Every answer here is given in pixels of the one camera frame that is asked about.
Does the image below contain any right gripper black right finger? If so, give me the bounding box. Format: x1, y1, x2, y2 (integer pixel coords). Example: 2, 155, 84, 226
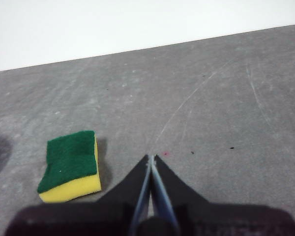
150, 154, 295, 236

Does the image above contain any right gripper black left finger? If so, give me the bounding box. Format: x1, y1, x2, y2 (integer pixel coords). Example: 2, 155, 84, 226
4, 154, 152, 236

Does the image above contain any yellow sponge with green scourer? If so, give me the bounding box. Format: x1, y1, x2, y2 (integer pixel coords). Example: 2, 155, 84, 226
37, 130, 102, 204

